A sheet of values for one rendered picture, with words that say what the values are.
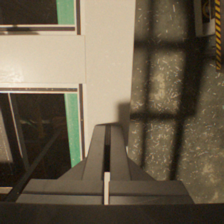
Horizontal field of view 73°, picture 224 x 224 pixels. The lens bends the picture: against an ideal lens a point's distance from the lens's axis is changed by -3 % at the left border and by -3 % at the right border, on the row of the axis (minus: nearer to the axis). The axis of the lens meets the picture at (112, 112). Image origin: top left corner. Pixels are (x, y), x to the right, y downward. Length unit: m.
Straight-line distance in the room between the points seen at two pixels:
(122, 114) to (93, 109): 0.03
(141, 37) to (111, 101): 0.98
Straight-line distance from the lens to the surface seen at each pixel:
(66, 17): 0.23
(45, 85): 0.22
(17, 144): 0.70
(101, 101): 0.15
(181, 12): 1.21
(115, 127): 0.15
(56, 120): 1.17
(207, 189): 1.77
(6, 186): 0.77
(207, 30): 1.12
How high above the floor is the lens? 1.08
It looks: 73 degrees down
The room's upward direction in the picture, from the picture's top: 178 degrees clockwise
